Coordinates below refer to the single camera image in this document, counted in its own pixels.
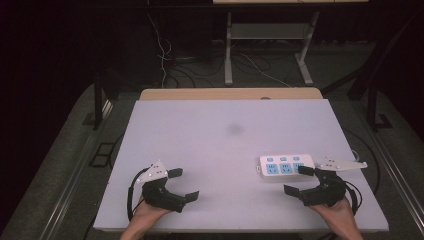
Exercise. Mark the white table mat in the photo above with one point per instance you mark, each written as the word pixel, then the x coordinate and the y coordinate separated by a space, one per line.
pixel 216 150

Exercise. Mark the black metal stand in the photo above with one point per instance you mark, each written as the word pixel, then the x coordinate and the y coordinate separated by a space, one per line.
pixel 98 106
pixel 372 106

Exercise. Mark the metal floor rail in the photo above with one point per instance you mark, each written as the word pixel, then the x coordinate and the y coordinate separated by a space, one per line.
pixel 75 180
pixel 400 193

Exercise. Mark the white power strip blue sockets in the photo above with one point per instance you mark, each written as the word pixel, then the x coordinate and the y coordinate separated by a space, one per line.
pixel 283 160

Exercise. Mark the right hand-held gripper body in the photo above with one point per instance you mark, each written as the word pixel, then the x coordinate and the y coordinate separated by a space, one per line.
pixel 325 195

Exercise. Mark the person's left hand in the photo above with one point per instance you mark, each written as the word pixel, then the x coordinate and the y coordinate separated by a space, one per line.
pixel 146 215

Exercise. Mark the person's right hand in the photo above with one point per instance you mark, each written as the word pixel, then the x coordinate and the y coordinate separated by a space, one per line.
pixel 336 215

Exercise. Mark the black floor frame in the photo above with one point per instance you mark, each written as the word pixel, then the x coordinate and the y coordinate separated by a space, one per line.
pixel 94 160

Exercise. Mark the white metal frame desk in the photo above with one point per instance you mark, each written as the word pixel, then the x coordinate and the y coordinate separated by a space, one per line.
pixel 228 66

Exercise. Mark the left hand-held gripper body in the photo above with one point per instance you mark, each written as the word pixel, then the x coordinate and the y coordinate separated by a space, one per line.
pixel 159 195

